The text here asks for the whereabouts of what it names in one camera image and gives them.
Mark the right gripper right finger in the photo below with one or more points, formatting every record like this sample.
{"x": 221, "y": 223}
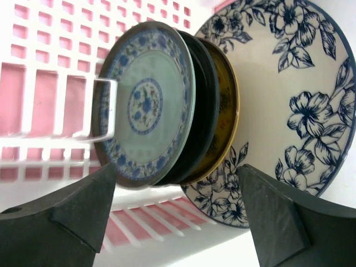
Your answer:
{"x": 291, "y": 227}

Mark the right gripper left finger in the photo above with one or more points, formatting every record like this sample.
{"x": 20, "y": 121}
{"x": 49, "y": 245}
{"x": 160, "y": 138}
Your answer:
{"x": 63, "y": 228}

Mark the white blue floral plate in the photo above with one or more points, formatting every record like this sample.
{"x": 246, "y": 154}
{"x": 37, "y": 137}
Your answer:
{"x": 295, "y": 70}

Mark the yellow patterned plate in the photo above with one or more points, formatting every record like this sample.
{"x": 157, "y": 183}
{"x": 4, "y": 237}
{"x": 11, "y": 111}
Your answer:
{"x": 227, "y": 118}

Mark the glossy black bowl plate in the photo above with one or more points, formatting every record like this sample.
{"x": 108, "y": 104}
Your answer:
{"x": 192, "y": 163}

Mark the teal blue patterned plate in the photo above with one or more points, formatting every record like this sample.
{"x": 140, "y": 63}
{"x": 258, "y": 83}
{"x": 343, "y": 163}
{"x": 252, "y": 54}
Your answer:
{"x": 147, "y": 89}

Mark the pink plastic dish rack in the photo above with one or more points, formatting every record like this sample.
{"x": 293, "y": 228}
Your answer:
{"x": 48, "y": 48}

